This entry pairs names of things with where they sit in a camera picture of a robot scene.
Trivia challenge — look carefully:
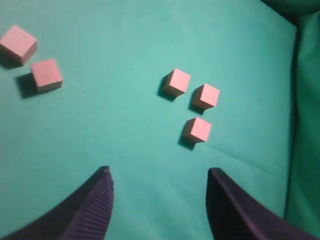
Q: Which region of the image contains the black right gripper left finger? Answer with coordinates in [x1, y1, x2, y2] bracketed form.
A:
[4, 166, 114, 240]

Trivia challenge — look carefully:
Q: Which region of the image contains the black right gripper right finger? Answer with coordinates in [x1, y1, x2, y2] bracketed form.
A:
[205, 167, 315, 240]

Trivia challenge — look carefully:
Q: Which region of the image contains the pink cube placed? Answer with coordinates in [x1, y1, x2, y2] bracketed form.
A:
[0, 25, 38, 66]
[30, 58, 64, 94]

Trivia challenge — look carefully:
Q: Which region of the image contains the pink cube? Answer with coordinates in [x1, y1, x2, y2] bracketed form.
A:
[182, 117, 212, 144]
[191, 83, 220, 110]
[162, 68, 191, 97]

